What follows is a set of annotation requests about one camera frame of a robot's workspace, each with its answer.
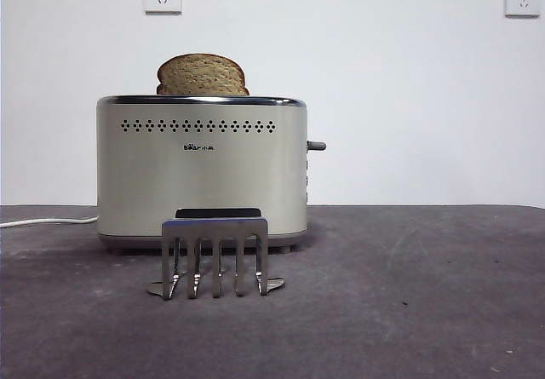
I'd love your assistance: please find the brown wholegrain bread slice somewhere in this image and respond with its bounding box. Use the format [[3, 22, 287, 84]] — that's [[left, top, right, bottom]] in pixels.
[[155, 53, 251, 98]]

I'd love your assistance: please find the cream steel two-slot toaster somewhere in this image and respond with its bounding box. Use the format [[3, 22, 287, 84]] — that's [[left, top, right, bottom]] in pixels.
[[95, 95, 309, 256]]

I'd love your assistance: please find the shiny steel toast rack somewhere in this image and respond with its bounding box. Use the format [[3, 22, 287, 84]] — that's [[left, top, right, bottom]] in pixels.
[[146, 218, 287, 301]]

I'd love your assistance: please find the white power cord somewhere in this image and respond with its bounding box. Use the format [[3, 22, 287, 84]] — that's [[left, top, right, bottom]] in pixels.
[[0, 215, 99, 229]]

